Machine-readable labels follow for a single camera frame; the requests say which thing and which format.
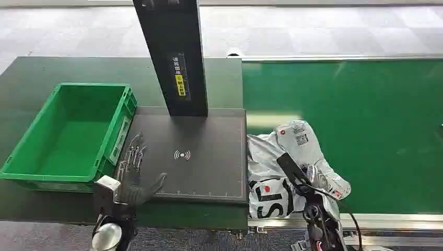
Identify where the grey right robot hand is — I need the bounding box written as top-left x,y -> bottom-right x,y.
275,152 -> 330,196

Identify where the white printed parcel bag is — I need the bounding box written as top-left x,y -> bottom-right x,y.
247,120 -> 352,220

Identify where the black scanner pad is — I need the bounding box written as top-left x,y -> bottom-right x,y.
119,106 -> 249,204

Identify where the black and yellow warning label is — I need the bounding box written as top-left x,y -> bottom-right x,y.
168,52 -> 191,102

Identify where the green conveyor belt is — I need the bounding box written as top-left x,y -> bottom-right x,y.
241,59 -> 443,215

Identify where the black scanner post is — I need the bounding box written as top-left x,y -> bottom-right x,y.
133,0 -> 209,118

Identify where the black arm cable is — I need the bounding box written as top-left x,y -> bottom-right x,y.
304,182 -> 363,251

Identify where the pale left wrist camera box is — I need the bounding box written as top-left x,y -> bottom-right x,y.
93,175 -> 122,209

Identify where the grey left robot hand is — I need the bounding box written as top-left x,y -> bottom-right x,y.
115,133 -> 168,210

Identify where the green plastic crate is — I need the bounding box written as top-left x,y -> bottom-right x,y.
0,82 -> 138,193

